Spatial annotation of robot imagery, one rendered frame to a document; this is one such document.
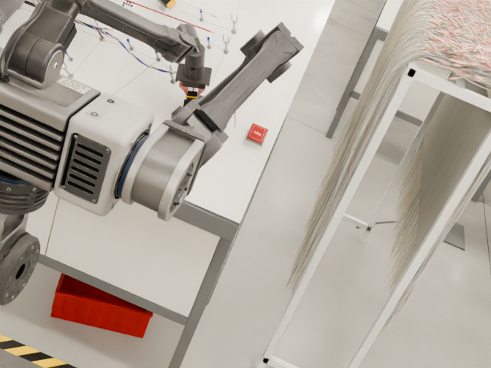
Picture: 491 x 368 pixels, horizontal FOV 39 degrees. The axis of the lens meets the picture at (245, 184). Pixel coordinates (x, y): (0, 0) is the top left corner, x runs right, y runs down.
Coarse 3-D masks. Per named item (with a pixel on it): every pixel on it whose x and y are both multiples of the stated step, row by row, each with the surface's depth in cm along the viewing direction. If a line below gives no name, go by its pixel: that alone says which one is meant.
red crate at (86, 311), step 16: (64, 288) 288; (80, 288) 292; (96, 288) 295; (64, 304) 270; (80, 304) 271; (96, 304) 271; (112, 304) 271; (128, 304) 293; (80, 320) 275; (96, 320) 275; (112, 320) 275; (128, 320) 275; (144, 320) 275
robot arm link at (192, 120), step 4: (192, 116) 126; (196, 116) 130; (188, 120) 124; (192, 120) 125; (196, 120) 126; (200, 120) 130; (184, 124) 124; (188, 124) 124; (192, 124) 125; (196, 124) 126; (200, 124) 129; (200, 128) 126; (204, 128) 129; (204, 132) 126; (208, 132) 129; (208, 136) 127
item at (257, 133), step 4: (252, 128) 215; (256, 128) 216; (260, 128) 216; (264, 128) 216; (252, 132) 215; (256, 132) 215; (260, 132) 215; (264, 132) 215; (248, 136) 215; (252, 136) 215; (256, 136) 215; (260, 136) 215; (264, 136) 215; (256, 140) 215; (260, 140) 215
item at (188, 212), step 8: (184, 200) 216; (184, 208) 215; (192, 208) 215; (200, 208) 215; (176, 216) 217; (184, 216) 217; (192, 216) 216; (200, 216) 215; (208, 216) 215; (216, 216) 214; (192, 224) 217; (200, 224) 217; (208, 224) 216; (216, 224) 215; (224, 224) 215; (232, 224) 214; (216, 232) 217; (224, 232) 216; (232, 232) 215
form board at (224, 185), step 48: (144, 0) 224; (192, 0) 224; (240, 0) 225; (288, 0) 225; (96, 48) 221; (144, 48) 222; (144, 96) 219; (288, 96) 221; (240, 144) 218; (192, 192) 216; (240, 192) 216
